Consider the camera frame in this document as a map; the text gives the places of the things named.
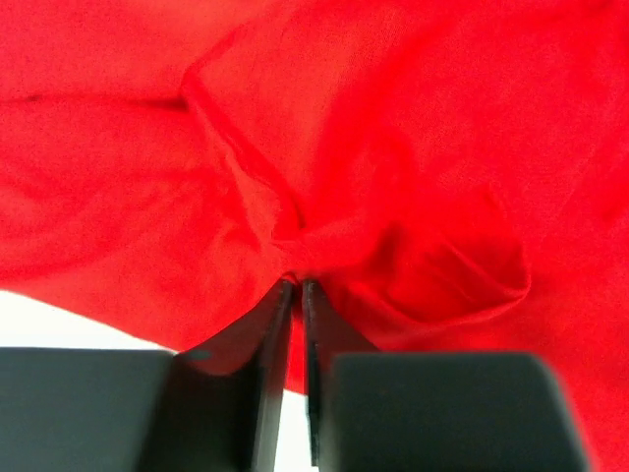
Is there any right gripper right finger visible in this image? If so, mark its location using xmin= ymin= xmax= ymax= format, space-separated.
xmin=302 ymin=280 xmax=590 ymax=472

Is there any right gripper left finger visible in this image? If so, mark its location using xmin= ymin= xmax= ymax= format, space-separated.
xmin=1 ymin=280 xmax=294 ymax=471

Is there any red t shirt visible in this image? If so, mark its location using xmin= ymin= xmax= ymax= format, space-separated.
xmin=1 ymin=1 xmax=628 ymax=471

